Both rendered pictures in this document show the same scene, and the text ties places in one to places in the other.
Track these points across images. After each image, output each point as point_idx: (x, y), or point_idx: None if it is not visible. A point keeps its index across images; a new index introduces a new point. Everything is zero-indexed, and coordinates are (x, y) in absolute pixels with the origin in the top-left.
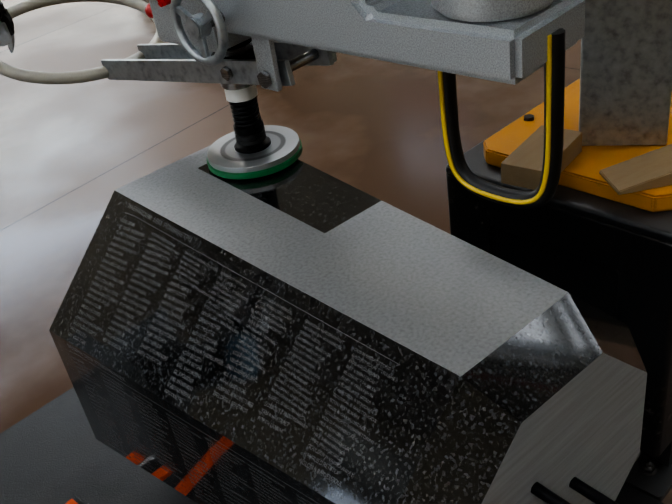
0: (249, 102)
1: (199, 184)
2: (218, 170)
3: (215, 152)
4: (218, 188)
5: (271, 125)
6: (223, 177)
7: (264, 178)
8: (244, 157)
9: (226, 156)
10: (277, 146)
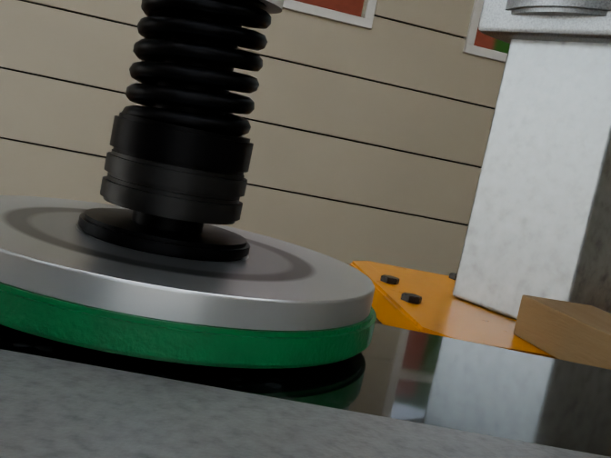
0: (270, 22)
1: (77, 405)
2: (159, 320)
3: (28, 243)
4: (244, 416)
5: (97, 203)
6: (194, 360)
7: (355, 365)
8: (227, 270)
9: (128, 261)
10: (270, 252)
